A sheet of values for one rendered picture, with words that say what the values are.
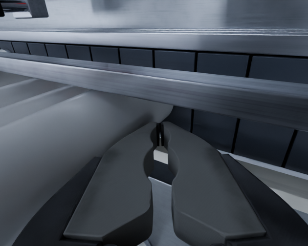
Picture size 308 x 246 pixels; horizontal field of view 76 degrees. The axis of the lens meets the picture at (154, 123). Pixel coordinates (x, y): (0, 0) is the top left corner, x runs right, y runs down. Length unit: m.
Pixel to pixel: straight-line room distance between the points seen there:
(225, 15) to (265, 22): 0.03
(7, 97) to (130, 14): 0.15
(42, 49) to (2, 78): 0.06
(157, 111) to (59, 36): 0.16
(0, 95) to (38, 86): 0.03
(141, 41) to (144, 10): 0.06
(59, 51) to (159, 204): 0.23
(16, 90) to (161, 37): 0.13
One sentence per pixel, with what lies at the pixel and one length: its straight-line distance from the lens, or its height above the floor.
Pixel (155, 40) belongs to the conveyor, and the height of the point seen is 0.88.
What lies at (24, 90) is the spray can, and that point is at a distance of 0.21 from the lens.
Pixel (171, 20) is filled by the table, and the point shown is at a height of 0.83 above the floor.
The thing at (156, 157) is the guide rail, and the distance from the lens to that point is 0.18.
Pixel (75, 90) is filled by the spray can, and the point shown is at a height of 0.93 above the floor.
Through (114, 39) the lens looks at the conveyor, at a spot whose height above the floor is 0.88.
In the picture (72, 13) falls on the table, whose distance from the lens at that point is 0.32.
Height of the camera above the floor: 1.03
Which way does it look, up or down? 48 degrees down
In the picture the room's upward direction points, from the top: 131 degrees counter-clockwise
